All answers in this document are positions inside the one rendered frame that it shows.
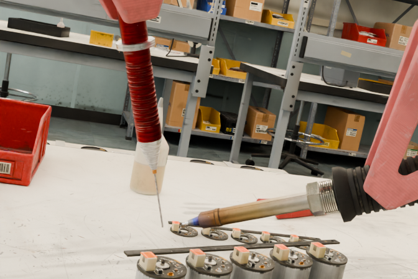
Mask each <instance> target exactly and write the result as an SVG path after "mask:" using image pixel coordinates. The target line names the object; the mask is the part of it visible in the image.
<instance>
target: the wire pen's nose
mask: <svg viewBox="0 0 418 279"><path fill-rule="evenodd" d="M137 142H138V141H137ZM161 142H162V138H161V139H159V140H157V141H155V142H149V143H142V142H138V144H139V146H140V148H141V150H142V152H143V154H144V156H145V158H146V160H147V162H148V164H149V166H150V168H151V170H156V169H157V166H158V161H159V154H160V146H161Z"/></svg>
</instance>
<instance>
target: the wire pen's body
mask: <svg viewBox="0 0 418 279"><path fill-rule="evenodd" d="M117 13H118V21H119V29H120V33H121V40H119V41H117V42H116V48H117V50H119V51H122V52H123V53H124V60H125V62H126V69H127V70H126V73H127V78H128V83H129V84H128V85H129V92H130V97H131V105H132V110H133V111H132V113H133V117H134V123H135V124H134V125H135V130H136V137H137V141H138V142H142V143H149V142H155V141H157V140H159V139H161V138H162V132H161V128H160V120H159V112H158V107H157V98H156V97H157V96H156V90H155V85H154V84H155V83H154V76H153V69H152V62H151V52H150V48H151V47H153V46H154V45H155V38H154V37H151V36H148V33H147V25H146V21H141V22H136V23H132V24H128V23H125V22H124V21H123V20H122V18H121V16H120V14H119V12H118V10H117Z"/></svg>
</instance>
